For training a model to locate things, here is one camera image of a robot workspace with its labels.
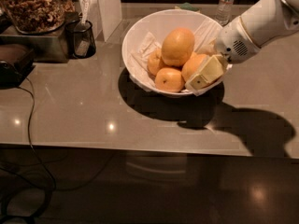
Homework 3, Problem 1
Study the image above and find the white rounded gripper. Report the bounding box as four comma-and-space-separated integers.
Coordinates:
185, 16, 260, 91

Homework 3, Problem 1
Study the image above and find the glass jar of granola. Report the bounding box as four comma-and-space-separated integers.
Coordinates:
0, 0, 64, 35

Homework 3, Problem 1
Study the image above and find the white paper liner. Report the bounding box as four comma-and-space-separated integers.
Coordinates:
128, 17, 225, 97

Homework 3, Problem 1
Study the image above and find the black cable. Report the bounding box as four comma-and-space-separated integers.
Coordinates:
0, 77, 116, 224

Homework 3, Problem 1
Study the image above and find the black mesh cup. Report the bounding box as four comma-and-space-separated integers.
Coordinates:
64, 21, 96, 59

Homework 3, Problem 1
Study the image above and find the white pillar post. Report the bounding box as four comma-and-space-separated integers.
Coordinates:
88, 0, 122, 42

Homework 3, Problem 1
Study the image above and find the clear plastic water bottle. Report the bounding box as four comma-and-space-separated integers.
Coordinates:
215, 0, 235, 26

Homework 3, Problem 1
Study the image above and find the white bowl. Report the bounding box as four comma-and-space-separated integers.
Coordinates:
121, 8, 234, 99

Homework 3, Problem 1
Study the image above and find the large orange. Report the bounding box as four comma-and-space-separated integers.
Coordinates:
181, 52, 207, 81
162, 28, 195, 67

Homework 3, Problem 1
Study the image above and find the front small orange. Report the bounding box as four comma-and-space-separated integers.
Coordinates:
155, 67, 185, 92

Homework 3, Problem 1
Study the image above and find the left hidden orange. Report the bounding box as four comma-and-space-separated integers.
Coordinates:
147, 48, 164, 76

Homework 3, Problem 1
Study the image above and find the white spoon with tag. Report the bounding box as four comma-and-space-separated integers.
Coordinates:
74, 0, 90, 32

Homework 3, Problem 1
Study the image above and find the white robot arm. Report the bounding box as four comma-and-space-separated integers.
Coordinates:
185, 0, 299, 95

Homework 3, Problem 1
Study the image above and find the green sponge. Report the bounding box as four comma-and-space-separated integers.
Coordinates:
175, 2, 200, 12

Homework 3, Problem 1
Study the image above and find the black device on left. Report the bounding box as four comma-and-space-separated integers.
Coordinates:
0, 44, 35, 88

